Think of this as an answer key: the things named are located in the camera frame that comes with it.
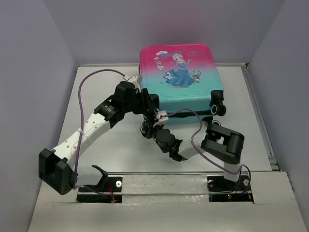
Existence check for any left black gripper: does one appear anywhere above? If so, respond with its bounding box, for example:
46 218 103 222
124 88 159 115

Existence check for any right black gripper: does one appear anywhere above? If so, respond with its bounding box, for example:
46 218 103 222
141 120 163 144

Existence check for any pink teal kids suitcase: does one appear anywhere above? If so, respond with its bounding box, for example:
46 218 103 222
139 43 226 124

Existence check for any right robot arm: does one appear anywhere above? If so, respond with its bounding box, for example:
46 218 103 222
140 121 244 189

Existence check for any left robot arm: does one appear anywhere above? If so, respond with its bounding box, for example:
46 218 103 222
38 81 159 195

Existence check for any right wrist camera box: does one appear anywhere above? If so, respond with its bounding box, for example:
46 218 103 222
153 110 169 127

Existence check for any aluminium table rail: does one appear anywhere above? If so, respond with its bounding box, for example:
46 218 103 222
49 170 281 176

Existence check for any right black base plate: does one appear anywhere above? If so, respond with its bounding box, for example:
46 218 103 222
207 175 254 203

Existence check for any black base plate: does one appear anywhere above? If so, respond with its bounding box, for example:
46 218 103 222
76 175 123 203
207 175 254 203

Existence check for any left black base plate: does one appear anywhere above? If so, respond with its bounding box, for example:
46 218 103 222
76 175 123 203

